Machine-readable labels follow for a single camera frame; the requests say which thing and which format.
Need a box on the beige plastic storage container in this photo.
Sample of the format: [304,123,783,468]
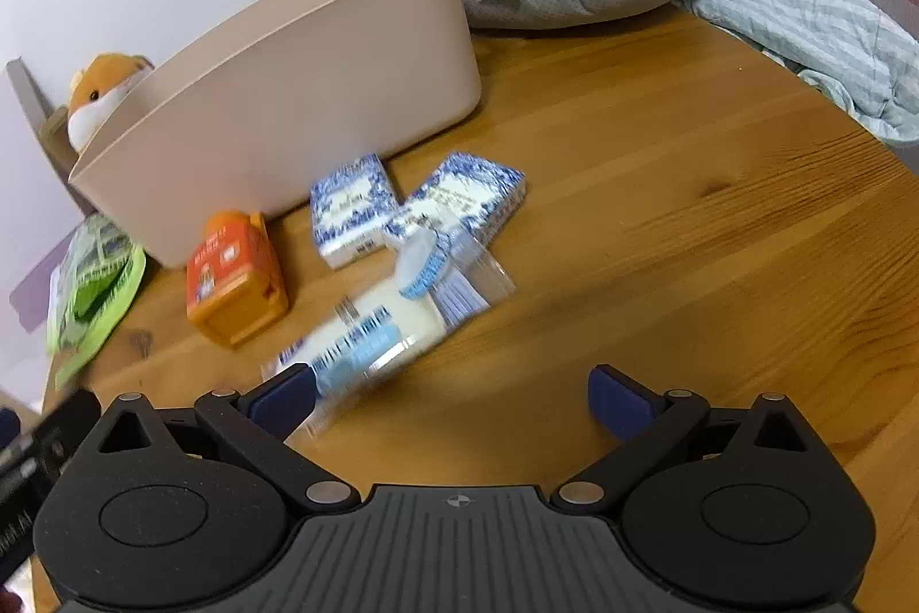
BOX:
[68,0,482,269]

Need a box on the orange plastic bottle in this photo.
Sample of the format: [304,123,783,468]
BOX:
[187,211,289,348]

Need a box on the blue white packet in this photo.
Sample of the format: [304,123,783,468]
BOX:
[260,286,450,442]

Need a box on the green striped blanket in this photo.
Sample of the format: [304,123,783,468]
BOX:
[675,0,919,144]

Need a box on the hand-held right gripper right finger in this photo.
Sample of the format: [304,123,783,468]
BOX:
[551,363,837,517]

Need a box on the lilac headboard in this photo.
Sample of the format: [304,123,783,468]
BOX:
[6,56,80,334]

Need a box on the orange hamster plush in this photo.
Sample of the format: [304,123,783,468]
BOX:
[67,53,155,151]

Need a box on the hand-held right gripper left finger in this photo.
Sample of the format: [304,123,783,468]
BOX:
[72,363,361,517]

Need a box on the clear plastic bag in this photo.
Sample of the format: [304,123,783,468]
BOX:
[431,240,518,327]

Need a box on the blue white tape roll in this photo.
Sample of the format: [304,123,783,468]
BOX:
[397,229,461,300]

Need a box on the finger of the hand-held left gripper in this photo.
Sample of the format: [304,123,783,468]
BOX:
[32,389,102,477]

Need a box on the blue white tissue pack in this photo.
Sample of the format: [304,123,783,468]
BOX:
[384,152,527,255]
[310,153,401,271]

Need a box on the green snack packet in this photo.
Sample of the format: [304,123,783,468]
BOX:
[47,214,146,390]

